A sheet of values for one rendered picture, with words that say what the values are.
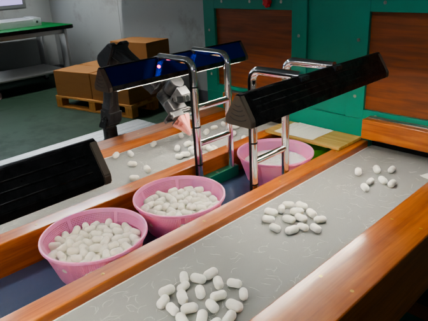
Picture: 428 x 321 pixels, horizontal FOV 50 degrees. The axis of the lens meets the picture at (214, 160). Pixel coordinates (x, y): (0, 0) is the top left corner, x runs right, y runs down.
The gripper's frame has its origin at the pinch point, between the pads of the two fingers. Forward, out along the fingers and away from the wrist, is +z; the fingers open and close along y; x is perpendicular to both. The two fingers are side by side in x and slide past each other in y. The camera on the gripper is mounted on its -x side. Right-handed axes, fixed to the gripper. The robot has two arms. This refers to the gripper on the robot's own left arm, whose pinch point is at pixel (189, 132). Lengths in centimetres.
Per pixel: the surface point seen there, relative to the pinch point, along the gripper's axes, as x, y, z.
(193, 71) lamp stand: -34.1, -14.7, -4.6
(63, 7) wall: 358, 245, -400
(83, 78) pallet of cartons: 260, 144, -207
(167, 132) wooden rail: 16.3, 4.3, -10.4
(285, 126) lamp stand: -38.7, -0.5, 24.2
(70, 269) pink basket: -21, -72, 30
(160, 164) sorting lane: 2.2, -17.8, 6.7
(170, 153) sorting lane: 6.1, -8.2, 2.6
